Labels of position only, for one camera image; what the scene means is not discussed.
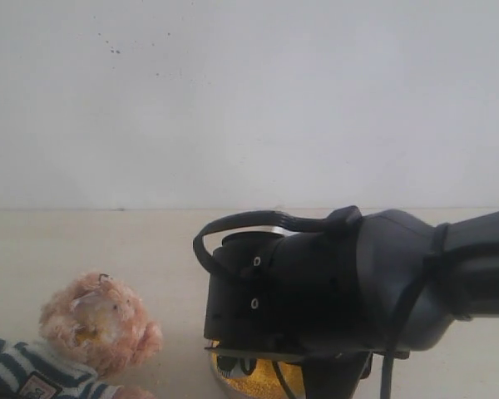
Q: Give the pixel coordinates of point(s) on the pink plush teddy bear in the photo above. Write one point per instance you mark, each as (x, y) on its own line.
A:
(91, 330)

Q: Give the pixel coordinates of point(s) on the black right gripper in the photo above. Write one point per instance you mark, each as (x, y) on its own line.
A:
(306, 301)

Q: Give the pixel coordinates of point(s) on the steel bowl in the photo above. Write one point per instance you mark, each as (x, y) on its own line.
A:
(231, 374)

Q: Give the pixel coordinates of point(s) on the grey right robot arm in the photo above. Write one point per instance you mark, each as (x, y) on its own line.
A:
(415, 279)

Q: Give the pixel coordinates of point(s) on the yellow millet grains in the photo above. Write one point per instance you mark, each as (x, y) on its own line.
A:
(264, 383)

